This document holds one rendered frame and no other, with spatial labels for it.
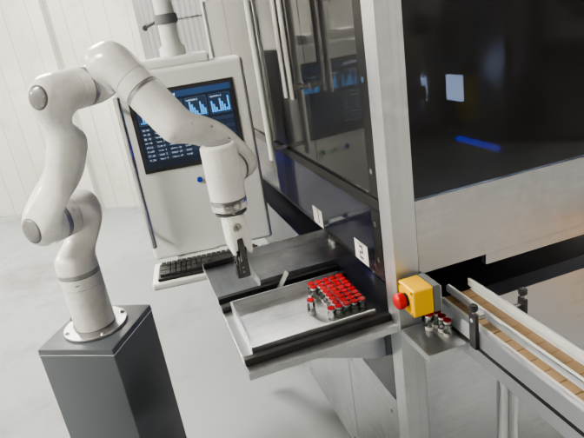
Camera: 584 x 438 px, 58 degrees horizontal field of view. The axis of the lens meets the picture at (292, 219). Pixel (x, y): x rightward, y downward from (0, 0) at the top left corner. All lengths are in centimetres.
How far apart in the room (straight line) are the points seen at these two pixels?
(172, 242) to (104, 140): 376
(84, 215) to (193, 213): 67
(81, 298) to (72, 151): 45
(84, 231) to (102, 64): 56
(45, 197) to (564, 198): 137
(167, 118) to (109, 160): 474
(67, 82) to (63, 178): 27
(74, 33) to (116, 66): 456
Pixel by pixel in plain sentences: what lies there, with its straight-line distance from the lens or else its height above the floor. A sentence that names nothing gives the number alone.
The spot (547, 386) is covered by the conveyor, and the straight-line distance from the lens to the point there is 117.
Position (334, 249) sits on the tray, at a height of 88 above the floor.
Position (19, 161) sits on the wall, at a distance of 657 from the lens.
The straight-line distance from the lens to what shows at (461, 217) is 137.
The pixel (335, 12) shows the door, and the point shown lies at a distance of 138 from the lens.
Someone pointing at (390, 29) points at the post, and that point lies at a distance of 119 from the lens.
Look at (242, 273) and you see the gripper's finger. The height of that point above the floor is 110.
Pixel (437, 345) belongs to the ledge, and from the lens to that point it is 134.
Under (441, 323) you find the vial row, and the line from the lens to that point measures 136.
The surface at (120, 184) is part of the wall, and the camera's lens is 597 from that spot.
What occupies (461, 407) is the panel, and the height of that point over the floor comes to 56.
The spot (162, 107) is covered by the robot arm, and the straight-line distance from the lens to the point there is 123.
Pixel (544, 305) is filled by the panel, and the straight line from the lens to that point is 167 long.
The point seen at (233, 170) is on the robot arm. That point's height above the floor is 136.
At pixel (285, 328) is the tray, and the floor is 88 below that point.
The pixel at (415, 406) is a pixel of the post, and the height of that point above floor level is 62.
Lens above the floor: 166
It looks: 21 degrees down
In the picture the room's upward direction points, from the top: 9 degrees counter-clockwise
